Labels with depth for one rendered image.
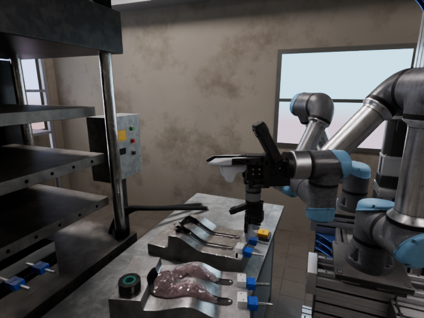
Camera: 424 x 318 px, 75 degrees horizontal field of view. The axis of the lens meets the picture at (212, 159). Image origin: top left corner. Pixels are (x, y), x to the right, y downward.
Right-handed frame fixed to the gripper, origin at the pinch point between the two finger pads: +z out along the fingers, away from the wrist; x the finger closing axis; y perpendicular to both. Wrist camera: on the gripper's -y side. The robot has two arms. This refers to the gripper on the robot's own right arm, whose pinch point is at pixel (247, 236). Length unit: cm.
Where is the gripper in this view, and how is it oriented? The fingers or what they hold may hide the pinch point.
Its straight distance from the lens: 145.3
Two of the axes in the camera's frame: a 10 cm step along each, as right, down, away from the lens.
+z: 0.0, 9.7, 2.4
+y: 9.3, 0.9, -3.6
